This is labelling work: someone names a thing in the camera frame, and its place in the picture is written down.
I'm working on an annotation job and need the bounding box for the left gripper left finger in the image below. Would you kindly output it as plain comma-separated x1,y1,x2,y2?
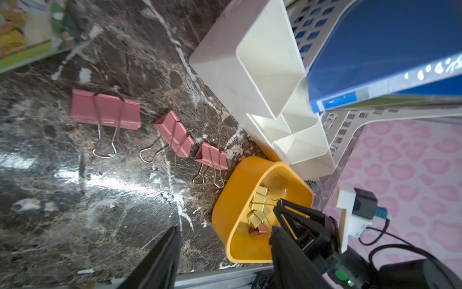
126,226,182,289

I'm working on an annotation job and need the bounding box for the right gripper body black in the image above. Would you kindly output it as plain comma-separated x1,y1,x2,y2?
274,187,388,289

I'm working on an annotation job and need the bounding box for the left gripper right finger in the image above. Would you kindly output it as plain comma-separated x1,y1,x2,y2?
269,226,331,289

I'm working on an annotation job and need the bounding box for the pink binder clip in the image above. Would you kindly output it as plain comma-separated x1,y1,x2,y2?
71,89,141,159
139,110,194,166
249,223,270,236

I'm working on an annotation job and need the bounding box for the yellow plastic storage box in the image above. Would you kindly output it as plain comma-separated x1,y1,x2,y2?
212,156,314,264

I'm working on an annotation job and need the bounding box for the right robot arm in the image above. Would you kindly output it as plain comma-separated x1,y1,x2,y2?
269,187,462,289

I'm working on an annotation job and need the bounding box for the pink binder clip top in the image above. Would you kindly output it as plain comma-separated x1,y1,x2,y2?
139,110,194,166

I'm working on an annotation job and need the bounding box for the blue binder folder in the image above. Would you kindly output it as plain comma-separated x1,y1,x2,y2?
307,1,462,113

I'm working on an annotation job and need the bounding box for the white desktop file organizer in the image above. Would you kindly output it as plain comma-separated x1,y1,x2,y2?
189,1,462,179

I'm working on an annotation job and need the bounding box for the illustrated children's book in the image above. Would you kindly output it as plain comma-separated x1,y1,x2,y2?
1,0,82,73

